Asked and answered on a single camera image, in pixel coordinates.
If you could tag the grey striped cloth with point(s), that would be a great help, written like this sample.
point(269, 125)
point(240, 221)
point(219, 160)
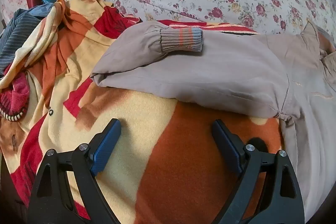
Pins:
point(21, 32)

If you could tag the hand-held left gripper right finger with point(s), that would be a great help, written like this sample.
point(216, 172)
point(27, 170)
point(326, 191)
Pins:
point(229, 148)

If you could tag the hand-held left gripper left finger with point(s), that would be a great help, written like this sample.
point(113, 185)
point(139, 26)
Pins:
point(105, 148)

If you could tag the beige jacket with ribbed cuffs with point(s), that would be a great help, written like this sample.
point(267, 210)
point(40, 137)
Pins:
point(197, 69)

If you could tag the orange red cream printed blanket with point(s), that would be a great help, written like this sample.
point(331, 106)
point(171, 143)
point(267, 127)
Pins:
point(157, 150)

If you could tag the red fleece garment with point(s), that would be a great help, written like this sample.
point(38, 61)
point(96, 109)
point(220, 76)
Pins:
point(14, 98)

